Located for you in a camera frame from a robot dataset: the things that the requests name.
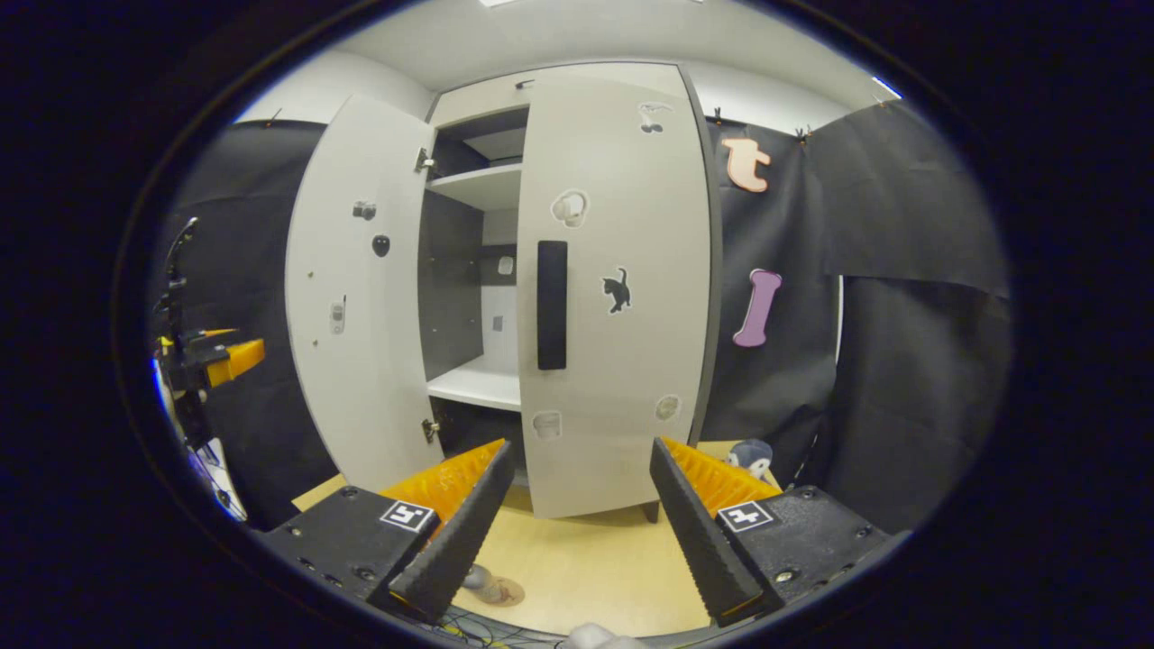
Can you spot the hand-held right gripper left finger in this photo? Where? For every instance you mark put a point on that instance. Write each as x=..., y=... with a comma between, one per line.
x=455, y=550

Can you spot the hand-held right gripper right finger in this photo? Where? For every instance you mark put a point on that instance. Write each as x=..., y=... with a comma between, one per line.
x=703, y=541

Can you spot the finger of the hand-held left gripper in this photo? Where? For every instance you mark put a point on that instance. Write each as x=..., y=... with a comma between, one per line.
x=239, y=356
x=212, y=335

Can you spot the white cabinet door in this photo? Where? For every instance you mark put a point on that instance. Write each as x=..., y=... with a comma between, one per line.
x=361, y=379
x=622, y=406

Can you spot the white cabinet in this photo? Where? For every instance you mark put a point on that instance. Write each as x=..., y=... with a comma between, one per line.
x=451, y=270

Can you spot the white cabinet drawer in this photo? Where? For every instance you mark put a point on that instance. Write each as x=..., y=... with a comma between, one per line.
x=478, y=99

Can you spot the penguin plush toy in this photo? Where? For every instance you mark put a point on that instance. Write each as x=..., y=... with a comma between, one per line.
x=750, y=455

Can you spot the black backdrop cloth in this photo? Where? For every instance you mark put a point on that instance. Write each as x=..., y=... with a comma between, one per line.
x=261, y=225
x=902, y=361

